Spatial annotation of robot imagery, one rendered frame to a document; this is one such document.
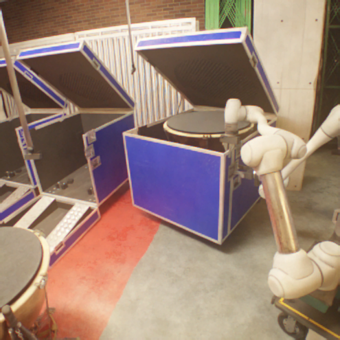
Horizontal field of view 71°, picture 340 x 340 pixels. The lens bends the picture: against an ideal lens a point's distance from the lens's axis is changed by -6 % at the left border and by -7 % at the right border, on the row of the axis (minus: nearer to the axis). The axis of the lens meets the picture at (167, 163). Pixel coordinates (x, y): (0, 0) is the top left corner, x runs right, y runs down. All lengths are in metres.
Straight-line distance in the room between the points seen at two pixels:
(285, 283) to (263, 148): 0.59
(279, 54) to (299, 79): 0.34
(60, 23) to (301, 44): 4.96
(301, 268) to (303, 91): 2.12
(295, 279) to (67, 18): 6.03
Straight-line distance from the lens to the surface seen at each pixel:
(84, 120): 3.76
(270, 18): 2.95
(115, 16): 5.69
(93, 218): 2.78
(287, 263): 1.26
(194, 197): 2.07
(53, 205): 3.18
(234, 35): 1.91
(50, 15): 6.59
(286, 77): 2.97
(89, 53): 2.61
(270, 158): 1.20
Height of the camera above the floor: 1.62
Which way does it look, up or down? 24 degrees down
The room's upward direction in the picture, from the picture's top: 4 degrees counter-clockwise
